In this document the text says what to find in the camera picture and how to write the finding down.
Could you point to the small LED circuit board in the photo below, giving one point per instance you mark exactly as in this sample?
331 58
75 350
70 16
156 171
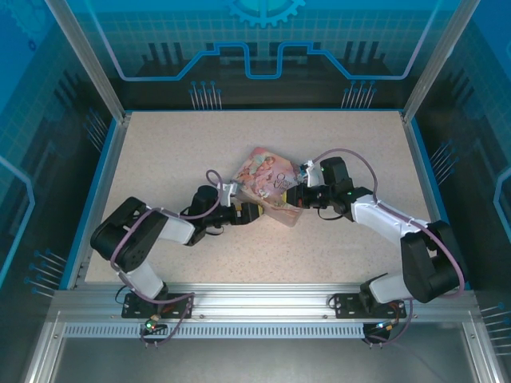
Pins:
151 324
384 326

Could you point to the aluminium front rail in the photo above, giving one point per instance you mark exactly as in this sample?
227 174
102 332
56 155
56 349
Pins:
259 299

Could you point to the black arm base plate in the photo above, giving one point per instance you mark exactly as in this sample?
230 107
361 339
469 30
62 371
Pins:
179 307
347 307

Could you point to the blue table edge strip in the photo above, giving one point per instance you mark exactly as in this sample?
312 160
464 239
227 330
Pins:
263 109
443 199
88 199

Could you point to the pink illustrated tin box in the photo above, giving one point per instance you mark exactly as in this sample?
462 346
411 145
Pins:
263 171

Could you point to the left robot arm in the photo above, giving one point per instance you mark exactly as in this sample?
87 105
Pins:
131 235

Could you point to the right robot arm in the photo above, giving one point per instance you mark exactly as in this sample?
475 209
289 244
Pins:
423 259

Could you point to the aluminium frame post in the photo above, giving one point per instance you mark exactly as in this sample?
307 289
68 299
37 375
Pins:
92 64
431 64

